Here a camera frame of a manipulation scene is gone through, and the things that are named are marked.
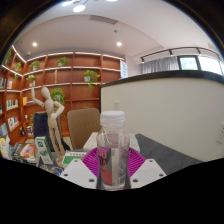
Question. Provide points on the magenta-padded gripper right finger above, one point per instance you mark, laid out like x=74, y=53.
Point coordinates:
x=148, y=171

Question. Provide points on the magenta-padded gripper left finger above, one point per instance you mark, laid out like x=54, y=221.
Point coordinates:
x=78, y=171

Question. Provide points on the clear plastic water bottle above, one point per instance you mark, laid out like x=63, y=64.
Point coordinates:
x=112, y=150

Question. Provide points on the small green white box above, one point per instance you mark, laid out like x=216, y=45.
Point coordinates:
x=75, y=156

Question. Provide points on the small round printed badge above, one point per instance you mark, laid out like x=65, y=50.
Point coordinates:
x=45, y=167
x=56, y=170

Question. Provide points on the white book stack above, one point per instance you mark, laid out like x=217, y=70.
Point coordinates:
x=91, y=141

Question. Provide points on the tall green white carton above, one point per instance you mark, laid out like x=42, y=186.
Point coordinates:
x=44, y=150

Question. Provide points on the tan office chair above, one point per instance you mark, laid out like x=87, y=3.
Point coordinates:
x=83, y=126

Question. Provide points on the galaxy cover dark book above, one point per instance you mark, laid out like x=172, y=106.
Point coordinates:
x=26, y=151

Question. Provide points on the wooden artist mannequin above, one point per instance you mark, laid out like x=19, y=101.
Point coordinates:
x=51, y=116

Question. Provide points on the orange wooden shelf unit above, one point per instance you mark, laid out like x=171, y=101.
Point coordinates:
x=73, y=90

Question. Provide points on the grey window curtain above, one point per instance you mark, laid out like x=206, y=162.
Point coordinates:
x=160, y=65

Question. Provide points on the window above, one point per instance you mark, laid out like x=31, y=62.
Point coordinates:
x=206, y=64

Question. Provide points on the recessed ceiling spotlight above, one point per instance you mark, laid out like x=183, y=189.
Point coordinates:
x=34, y=44
x=119, y=43

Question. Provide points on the ceiling air vent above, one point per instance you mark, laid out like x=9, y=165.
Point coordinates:
x=103, y=19

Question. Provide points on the branched ceiling lamp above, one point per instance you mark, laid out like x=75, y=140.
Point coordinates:
x=79, y=8

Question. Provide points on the white wall switch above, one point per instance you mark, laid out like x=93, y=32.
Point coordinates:
x=116, y=105

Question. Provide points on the white wall socket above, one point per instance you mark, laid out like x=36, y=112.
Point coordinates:
x=221, y=133

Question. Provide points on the white wall sign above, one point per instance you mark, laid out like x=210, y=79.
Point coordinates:
x=124, y=69

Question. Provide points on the black ceiling track rail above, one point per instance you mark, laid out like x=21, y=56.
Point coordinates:
x=180, y=50

